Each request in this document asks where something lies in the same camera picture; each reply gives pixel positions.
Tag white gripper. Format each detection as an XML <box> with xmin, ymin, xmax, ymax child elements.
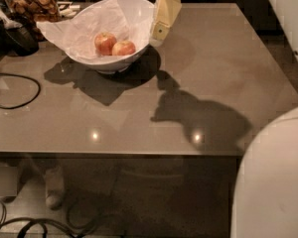
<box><xmin>149</xmin><ymin>0</ymin><xmax>182</xmax><ymax>47</ymax></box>

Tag red apple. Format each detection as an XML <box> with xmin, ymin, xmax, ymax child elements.
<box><xmin>112</xmin><ymin>41</ymin><xmax>136</xmax><ymax>56</ymax></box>
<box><xmin>94</xmin><ymin>32</ymin><xmax>116</xmax><ymax>56</ymax></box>

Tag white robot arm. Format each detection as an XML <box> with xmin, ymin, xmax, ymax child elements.
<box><xmin>153</xmin><ymin>71</ymin><xmax>298</xmax><ymax>238</ymax></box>

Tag white tilted bowl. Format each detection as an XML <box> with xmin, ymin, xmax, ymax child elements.
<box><xmin>58</xmin><ymin>0</ymin><xmax>157</xmax><ymax>75</ymax></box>

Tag small white items behind bowl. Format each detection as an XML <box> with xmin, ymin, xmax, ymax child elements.
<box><xmin>58</xmin><ymin>2</ymin><xmax>80</xmax><ymax>18</ymax></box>

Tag white paper liner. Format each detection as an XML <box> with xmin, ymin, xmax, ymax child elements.
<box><xmin>36</xmin><ymin>0</ymin><xmax>130</xmax><ymax>61</ymax></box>

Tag glass jar of snacks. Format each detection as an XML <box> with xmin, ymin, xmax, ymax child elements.
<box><xmin>6</xmin><ymin>0</ymin><xmax>61</xmax><ymax>41</ymax></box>

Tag black round appliance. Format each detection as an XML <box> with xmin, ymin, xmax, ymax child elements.
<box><xmin>0</xmin><ymin>8</ymin><xmax>39</xmax><ymax>57</ymax></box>

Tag right white shoe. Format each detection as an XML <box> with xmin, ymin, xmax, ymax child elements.
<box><xmin>44</xmin><ymin>166</ymin><xmax>65</xmax><ymax>209</ymax></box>

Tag black cable on table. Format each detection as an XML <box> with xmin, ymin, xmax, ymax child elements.
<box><xmin>0</xmin><ymin>72</ymin><xmax>42</xmax><ymax>110</ymax></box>

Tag black cables on floor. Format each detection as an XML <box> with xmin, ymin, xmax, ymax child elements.
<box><xmin>0</xmin><ymin>162</ymin><xmax>128</xmax><ymax>238</ymax></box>

